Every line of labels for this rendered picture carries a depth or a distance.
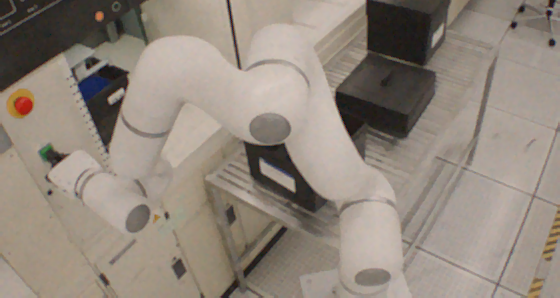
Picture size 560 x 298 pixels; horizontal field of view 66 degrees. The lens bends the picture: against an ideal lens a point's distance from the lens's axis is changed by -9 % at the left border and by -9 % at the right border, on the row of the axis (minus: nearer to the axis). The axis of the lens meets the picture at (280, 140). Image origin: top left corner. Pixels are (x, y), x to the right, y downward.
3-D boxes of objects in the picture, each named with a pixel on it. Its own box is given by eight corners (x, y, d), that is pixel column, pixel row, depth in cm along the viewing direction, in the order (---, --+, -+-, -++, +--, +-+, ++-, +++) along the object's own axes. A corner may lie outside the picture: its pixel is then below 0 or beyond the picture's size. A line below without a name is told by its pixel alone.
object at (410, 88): (406, 138, 160) (409, 109, 151) (332, 112, 174) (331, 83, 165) (435, 93, 177) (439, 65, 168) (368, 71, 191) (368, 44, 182)
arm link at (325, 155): (352, 269, 93) (349, 207, 105) (409, 255, 89) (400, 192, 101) (217, 86, 64) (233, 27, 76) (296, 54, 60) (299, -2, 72)
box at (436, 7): (425, 68, 190) (431, 14, 173) (363, 50, 203) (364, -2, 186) (447, 37, 206) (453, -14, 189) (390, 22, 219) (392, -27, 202)
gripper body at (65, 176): (81, 213, 95) (54, 191, 101) (116, 183, 101) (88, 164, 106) (68, 190, 90) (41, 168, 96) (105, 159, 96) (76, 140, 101)
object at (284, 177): (247, 174, 155) (240, 135, 143) (302, 128, 169) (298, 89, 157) (314, 215, 140) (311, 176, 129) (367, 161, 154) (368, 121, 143)
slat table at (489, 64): (354, 361, 178) (363, 262, 126) (239, 291, 207) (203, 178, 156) (472, 162, 250) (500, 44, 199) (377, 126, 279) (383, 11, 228)
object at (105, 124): (94, 168, 143) (56, 88, 122) (61, 145, 153) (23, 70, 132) (149, 123, 157) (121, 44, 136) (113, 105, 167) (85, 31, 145)
